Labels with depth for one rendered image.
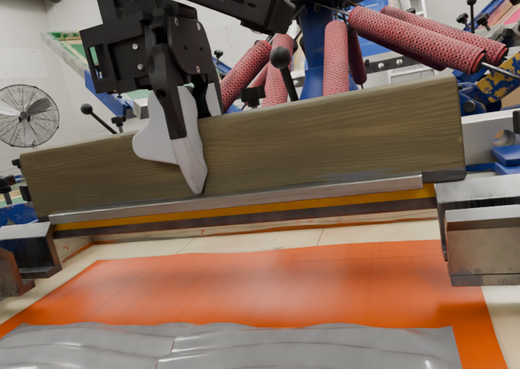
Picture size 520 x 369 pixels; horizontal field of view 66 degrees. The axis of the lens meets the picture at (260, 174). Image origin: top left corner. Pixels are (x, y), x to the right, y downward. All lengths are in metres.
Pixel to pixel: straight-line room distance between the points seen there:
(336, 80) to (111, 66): 0.51
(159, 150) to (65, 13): 5.57
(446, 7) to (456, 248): 4.23
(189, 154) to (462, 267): 0.21
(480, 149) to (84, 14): 5.42
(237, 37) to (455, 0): 2.19
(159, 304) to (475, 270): 0.25
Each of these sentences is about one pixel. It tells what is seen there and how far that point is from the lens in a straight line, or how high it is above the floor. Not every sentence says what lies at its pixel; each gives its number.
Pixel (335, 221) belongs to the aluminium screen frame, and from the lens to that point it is 0.46.
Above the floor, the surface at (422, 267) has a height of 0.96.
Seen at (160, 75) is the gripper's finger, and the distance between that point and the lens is 0.32.
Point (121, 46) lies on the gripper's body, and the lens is 0.36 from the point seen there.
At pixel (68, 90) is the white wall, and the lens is 5.94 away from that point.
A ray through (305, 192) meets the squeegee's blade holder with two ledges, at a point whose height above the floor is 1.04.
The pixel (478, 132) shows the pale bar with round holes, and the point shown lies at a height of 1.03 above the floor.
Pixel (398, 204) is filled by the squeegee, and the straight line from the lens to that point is 0.34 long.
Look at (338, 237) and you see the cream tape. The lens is 0.43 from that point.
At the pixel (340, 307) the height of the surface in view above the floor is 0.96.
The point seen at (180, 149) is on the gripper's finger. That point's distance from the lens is 0.33.
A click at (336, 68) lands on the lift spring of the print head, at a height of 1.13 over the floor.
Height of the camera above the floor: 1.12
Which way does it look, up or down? 11 degrees down
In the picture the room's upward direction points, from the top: 11 degrees counter-clockwise
